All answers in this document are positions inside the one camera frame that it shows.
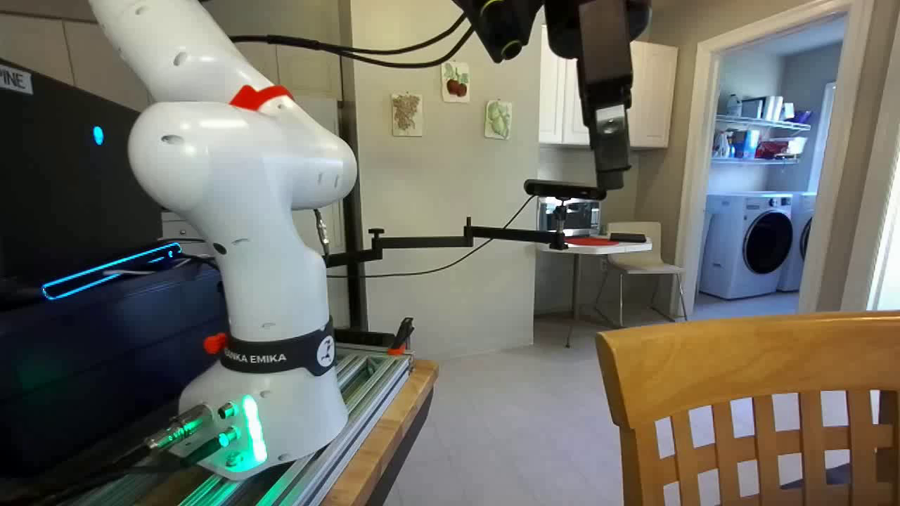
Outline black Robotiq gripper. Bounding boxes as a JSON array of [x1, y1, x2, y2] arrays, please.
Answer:
[[546, 0, 656, 195]]

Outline wooden lattice-back chair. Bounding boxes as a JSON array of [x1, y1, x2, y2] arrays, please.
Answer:
[[592, 310, 900, 506]]

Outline shiny metal appliance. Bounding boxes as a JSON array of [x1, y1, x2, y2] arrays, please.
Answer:
[[539, 196, 602, 240]]

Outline red flat object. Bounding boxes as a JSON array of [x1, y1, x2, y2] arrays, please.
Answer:
[[566, 234, 622, 251]]

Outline small white table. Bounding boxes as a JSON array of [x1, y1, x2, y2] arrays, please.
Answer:
[[535, 237, 656, 350]]

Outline white washing machine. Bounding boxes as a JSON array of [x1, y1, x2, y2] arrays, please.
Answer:
[[699, 191, 798, 305]]

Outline white dryer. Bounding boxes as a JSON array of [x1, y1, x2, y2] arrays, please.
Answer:
[[775, 191, 819, 296]]

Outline black vertical stand pole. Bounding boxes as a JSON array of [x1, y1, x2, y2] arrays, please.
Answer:
[[335, 0, 370, 336]]

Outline black clamp with orange tips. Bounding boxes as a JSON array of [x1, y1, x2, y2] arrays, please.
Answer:
[[331, 315, 415, 359]]

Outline black computer tower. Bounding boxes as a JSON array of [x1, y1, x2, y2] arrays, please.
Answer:
[[0, 60, 165, 306]]

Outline dark blue controller box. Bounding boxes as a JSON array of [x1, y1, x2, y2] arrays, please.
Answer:
[[0, 240, 231, 475]]

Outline white wall cabinets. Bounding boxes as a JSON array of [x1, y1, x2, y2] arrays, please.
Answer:
[[538, 26, 680, 153]]

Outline black stereo camera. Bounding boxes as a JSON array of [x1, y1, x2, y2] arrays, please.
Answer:
[[521, 178, 609, 203]]

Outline white door frame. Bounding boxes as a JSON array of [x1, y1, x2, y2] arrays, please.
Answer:
[[671, 0, 883, 322]]

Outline green wall picture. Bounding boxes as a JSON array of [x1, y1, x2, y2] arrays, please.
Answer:
[[481, 99, 515, 144]]

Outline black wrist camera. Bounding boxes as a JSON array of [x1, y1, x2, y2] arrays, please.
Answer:
[[455, 0, 546, 66]]

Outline wall shelf with supplies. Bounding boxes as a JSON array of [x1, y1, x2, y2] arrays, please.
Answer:
[[710, 90, 813, 163]]

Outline red fruit wall picture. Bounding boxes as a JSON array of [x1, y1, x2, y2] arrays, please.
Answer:
[[439, 60, 476, 104]]

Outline brown wall picture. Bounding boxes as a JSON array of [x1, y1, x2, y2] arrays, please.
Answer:
[[388, 94, 424, 140]]

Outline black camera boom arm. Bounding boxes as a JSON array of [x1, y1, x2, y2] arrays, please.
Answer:
[[321, 219, 653, 271]]

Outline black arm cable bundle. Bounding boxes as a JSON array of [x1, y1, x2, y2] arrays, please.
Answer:
[[228, 11, 481, 74]]

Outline aluminium rail platform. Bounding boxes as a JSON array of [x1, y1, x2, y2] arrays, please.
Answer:
[[86, 343, 415, 506]]

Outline base cable with metal connector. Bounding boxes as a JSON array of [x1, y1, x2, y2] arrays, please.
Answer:
[[0, 414, 217, 506]]

